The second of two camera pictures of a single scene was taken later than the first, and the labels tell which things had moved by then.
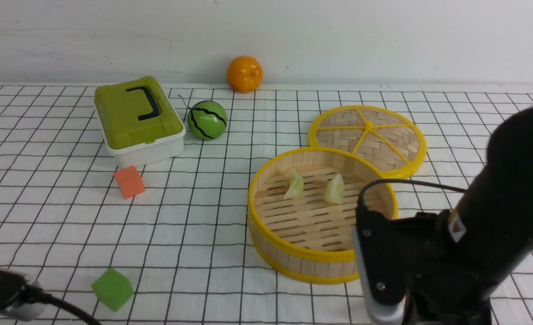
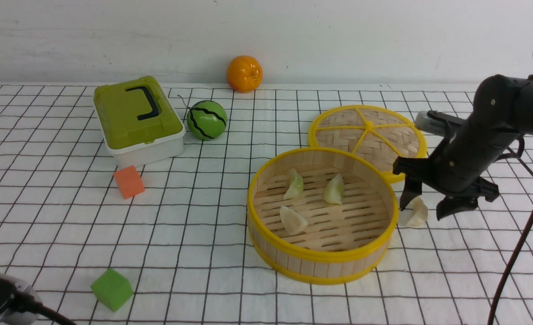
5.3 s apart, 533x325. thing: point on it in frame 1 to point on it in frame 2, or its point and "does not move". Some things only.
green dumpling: [335, 190] does not move
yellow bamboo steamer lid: [386, 140] does not move
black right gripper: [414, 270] to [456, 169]
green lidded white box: [138, 122] does not move
